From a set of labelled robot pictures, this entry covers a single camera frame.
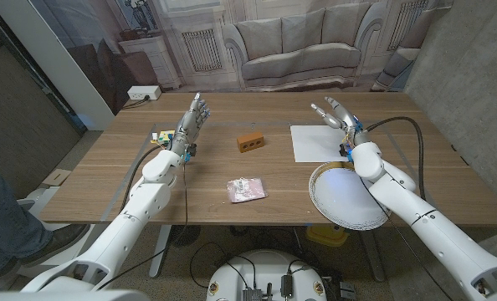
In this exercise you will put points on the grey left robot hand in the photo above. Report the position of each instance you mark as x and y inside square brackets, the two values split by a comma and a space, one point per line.
[190, 125]

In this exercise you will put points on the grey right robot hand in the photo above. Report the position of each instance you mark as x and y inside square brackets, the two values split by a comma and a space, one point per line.
[344, 119]

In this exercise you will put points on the white paper sheet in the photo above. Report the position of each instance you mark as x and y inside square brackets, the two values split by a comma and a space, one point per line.
[311, 144]

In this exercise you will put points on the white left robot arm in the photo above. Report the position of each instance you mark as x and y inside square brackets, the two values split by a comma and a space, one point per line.
[144, 200]

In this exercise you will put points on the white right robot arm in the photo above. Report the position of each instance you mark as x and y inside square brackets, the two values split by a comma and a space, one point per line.
[399, 196]

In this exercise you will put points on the brown block with three holes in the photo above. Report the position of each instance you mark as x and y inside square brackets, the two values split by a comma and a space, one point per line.
[250, 142]

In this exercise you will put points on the white paper plate gold rim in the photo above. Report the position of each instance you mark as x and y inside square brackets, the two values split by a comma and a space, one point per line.
[336, 196]

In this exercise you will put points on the pink cloth in clear packet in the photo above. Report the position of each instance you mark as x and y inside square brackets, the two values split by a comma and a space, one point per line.
[246, 190]

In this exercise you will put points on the colourful puzzle cube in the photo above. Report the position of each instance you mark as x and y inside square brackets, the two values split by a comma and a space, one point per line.
[165, 136]

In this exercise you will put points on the white power strip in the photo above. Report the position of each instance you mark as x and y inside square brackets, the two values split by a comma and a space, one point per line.
[144, 92]

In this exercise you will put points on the printed living room backdrop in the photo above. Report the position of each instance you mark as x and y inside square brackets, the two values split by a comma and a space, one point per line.
[298, 42]

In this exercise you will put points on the black round floor object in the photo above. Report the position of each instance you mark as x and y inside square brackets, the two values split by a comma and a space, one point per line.
[185, 235]

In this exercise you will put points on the yellow object under table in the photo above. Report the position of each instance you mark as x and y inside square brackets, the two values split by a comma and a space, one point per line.
[326, 236]

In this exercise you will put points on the white table leg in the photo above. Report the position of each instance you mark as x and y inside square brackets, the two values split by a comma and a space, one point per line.
[160, 251]

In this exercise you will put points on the flat cardboard piece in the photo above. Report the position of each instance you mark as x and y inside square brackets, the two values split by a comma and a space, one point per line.
[57, 177]

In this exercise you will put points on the grey table leg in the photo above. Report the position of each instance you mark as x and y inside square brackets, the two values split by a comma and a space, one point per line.
[374, 259]

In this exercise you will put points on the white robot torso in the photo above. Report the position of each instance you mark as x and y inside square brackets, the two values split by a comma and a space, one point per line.
[265, 267]

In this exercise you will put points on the person in blue jeans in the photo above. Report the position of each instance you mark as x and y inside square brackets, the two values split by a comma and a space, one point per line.
[6, 217]

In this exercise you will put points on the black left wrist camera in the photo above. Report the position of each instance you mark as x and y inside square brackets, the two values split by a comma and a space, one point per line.
[191, 150]

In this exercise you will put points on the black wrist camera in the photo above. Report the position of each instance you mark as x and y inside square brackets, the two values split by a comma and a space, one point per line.
[191, 150]
[343, 149]

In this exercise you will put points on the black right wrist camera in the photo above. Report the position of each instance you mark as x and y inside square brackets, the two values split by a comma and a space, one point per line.
[343, 149]

